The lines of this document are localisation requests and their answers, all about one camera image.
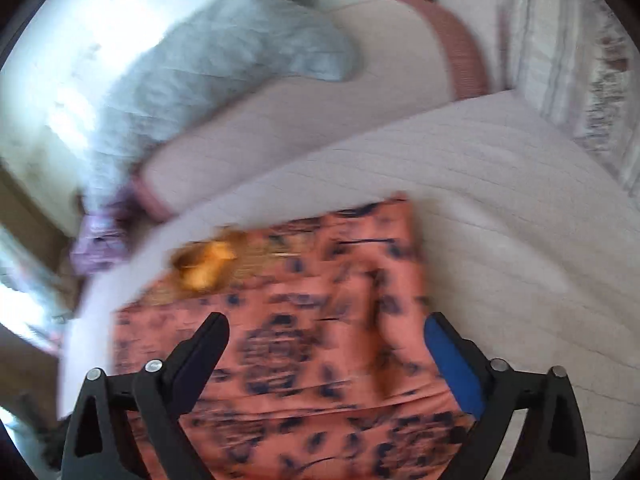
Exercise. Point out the white quilted bed cover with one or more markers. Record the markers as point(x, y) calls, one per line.
point(500, 210)

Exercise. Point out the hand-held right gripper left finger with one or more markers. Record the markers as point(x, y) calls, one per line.
point(200, 362)

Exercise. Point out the pink bolster pillow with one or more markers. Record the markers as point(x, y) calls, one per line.
point(300, 110)

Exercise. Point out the purple cloth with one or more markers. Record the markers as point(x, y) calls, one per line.
point(100, 247)

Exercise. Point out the grey quilted blanket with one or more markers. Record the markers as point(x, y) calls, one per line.
point(225, 60)

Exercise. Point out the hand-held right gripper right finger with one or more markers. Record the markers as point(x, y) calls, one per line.
point(452, 365)

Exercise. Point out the orange floral garment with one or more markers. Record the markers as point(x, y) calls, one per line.
point(300, 310)

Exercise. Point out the striped pillow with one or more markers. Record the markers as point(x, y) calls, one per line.
point(560, 60)

